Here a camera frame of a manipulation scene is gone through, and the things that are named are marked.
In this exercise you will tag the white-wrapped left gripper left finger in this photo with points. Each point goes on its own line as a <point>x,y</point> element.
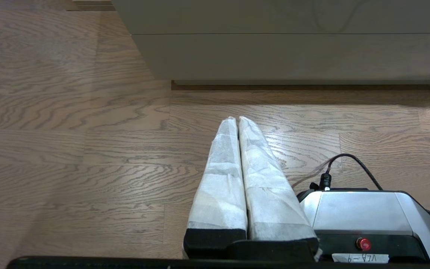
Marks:
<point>218,194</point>

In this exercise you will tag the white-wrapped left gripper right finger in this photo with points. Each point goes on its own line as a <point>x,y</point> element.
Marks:
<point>271,201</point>

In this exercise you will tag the beige long drawer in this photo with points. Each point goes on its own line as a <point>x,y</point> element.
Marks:
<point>237,16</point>

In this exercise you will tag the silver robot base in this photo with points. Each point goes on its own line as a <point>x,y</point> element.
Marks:
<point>360,213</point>

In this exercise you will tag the red emergency stop button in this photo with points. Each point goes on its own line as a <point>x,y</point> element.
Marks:
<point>364,244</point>

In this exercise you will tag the white paper base label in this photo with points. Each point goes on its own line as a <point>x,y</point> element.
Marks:
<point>360,258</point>

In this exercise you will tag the beige glossy cabinet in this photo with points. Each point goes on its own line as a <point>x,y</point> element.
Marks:
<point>312,86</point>

